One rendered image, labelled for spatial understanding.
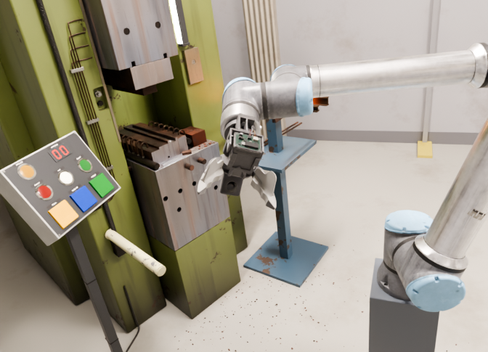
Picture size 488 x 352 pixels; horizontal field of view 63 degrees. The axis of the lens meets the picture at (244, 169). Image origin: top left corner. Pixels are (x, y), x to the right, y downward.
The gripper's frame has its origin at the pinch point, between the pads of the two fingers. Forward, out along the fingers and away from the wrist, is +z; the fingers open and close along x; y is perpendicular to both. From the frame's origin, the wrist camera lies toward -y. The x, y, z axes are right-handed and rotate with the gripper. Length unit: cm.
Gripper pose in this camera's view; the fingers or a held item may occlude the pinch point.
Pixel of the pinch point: (236, 205)
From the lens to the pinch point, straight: 75.3
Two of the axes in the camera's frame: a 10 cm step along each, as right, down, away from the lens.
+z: 0.0, 6.8, -7.3
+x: 9.6, 2.1, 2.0
